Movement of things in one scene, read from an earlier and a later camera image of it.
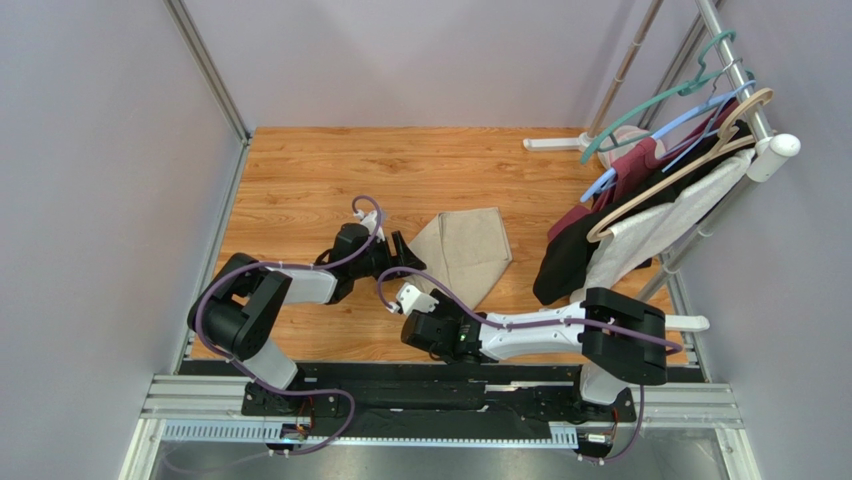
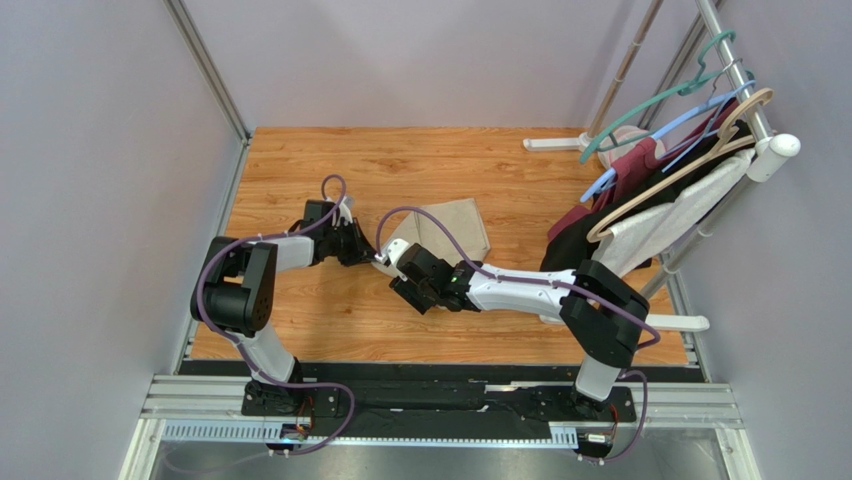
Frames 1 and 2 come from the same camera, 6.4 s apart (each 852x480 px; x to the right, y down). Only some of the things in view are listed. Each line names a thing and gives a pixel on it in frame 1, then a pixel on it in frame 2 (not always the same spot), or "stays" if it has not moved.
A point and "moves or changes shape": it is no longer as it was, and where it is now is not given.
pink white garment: [622, 140] stays
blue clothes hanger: [731, 99] stays
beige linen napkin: [468, 249] moves or changes shape
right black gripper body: [413, 331] → [409, 277]
